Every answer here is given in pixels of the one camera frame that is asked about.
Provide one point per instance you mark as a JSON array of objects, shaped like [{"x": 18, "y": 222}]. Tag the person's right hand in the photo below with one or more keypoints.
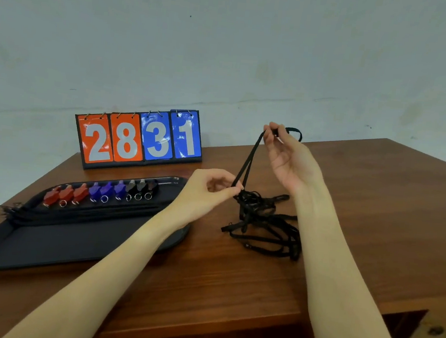
[{"x": 291, "y": 161}]

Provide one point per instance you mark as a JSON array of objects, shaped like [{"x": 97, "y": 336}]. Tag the black plastic tray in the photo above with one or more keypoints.
[{"x": 64, "y": 242}]

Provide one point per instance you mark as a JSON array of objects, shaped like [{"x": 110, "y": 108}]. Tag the person's left forearm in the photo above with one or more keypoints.
[{"x": 92, "y": 287}]

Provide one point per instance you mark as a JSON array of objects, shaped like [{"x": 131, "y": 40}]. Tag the person's left hand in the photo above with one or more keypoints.
[{"x": 199, "y": 200}]

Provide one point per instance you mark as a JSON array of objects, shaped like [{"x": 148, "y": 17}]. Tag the orange and blue flip scoreboard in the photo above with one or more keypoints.
[{"x": 140, "y": 138}]

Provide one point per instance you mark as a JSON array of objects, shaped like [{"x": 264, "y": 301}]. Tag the person's right forearm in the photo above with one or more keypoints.
[{"x": 340, "y": 294}]

